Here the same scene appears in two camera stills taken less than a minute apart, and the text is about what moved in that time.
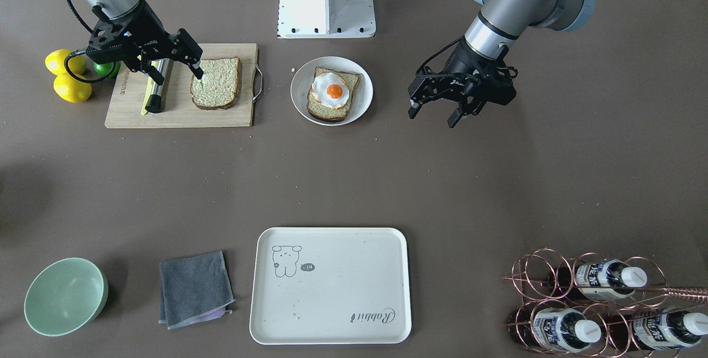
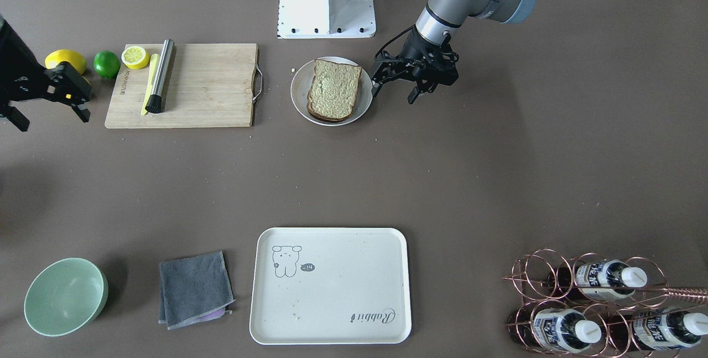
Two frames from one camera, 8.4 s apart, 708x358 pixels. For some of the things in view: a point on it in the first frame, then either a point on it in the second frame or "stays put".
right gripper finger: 182,47 -> 81,110
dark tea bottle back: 654,328 stays put
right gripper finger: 146,67 -> 15,116
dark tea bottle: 553,328 stays put
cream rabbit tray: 331,286 stays put
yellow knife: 148,92 stays put
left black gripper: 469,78 -> 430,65
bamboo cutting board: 177,110 stays put
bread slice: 220,85 -> 333,90
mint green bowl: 64,296 stays put
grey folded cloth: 194,289 stays put
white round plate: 303,78 stays put
